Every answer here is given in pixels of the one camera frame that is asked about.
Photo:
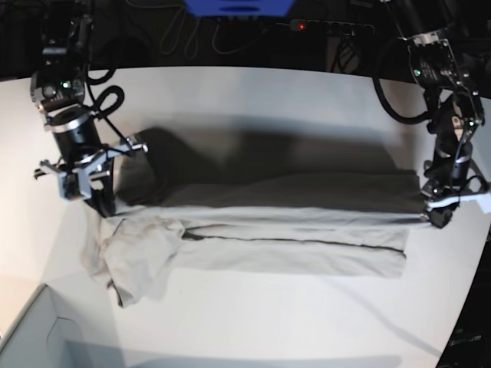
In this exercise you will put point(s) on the blue box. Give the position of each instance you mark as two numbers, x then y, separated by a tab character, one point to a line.
219	8

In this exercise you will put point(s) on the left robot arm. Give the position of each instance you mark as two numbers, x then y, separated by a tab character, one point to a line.
454	108

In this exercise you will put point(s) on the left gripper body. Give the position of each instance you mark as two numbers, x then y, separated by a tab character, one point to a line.
452	179

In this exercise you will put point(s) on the black power strip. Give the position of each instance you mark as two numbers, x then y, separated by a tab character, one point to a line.
330	27

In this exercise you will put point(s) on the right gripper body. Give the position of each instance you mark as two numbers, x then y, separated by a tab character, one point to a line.
84	158

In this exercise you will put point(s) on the beige t-shirt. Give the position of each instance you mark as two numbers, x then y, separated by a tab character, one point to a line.
175	209

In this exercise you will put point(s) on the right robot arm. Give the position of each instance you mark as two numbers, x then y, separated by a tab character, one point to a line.
60	89

